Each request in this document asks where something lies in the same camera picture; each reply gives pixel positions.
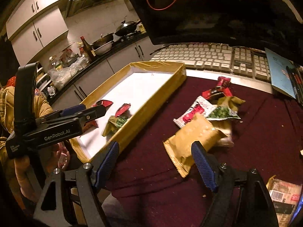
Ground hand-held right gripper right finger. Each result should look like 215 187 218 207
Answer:
191 141 280 227

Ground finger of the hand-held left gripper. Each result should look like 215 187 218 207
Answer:
35 103 87 125
63 104 106 127

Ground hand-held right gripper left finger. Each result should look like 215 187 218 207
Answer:
33 141 120 227

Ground small red snack packet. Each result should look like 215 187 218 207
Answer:
115 103 131 117
82 119 98 133
92 99 113 108
216 76 232 88

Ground large golden snack packet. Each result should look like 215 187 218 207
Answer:
163 113 229 178

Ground yellow taped cardboard box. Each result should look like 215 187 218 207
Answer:
70 61 187 163

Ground person's left hand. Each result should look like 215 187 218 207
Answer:
55 142 71 169

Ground green and gold snack packet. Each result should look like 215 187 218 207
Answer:
102 115 129 137

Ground clear plastic bags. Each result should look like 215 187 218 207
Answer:
48 61 91 90

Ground pale snack packet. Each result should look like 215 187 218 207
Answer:
214 119 235 148

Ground maroon table cloth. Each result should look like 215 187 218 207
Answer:
104 76 303 227

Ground white and red snack packet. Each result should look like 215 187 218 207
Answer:
173 96 217 128

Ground green leaf print snack packet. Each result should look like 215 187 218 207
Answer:
206 106 241 121

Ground dark sauce bottle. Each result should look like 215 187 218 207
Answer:
80 36 95 62

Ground white base cabinets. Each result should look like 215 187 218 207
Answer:
51 37 166 104

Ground metal bowl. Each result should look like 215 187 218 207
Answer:
93 41 113 55

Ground small gold snack packet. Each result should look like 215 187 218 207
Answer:
217 96 247 114

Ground metal pan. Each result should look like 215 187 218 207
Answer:
91 33 115 49

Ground dark red snack packet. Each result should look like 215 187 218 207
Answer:
201 86 233 104

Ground cardboard parcel with label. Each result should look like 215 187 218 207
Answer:
266 175 302 227

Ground wok with lid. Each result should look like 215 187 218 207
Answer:
115 20 142 36

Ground white keyboard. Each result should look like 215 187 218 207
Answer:
150 43 233 72

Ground beige and grey keyboard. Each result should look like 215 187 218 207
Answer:
231 47 273 82

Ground blue book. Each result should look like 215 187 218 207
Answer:
265 48 303 100

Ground dark pens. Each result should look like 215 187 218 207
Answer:
286 65 303 93

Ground black monitor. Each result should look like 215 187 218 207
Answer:
118 0 303 52

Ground white wall cabinets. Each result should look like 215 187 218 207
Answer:
6 0 119 59

